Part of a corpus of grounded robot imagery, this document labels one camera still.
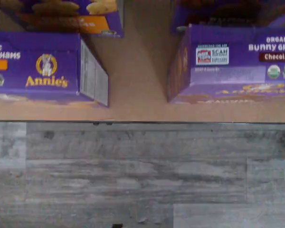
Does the purple Annie's box brown label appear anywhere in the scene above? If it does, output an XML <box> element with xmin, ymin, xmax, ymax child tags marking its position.
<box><xmin>166</xmin><ymin>23</ymin><xmax>285</xmax><ymax>106</ymax></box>
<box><xmin>170</xmin><ymin>0</ymin><xmax>285</xmax><ymax>34</ymax></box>

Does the brown wooden shelf board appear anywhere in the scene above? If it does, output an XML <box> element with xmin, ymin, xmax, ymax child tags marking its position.
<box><xmin>0</xmin><ymin>0</ymin><xmax>285</xmax><ymax>123</ymax></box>

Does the purple Annie's box orange label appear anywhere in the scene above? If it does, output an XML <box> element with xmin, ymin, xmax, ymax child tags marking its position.
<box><xmin>0</xmin><ymin>32</ymin><xmax>109</xmax><ymax>108</ymax></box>
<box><xmin>0</xmin><ymin>0</ymin><xmax>124</xmax><ymax>38</ymax></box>

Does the black metal shelf rack frame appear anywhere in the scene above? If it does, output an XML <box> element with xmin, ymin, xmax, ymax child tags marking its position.
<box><xmin>0</xmin><ymin>120</ymin><xmax>285</xmax><ymax>125</ymax></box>

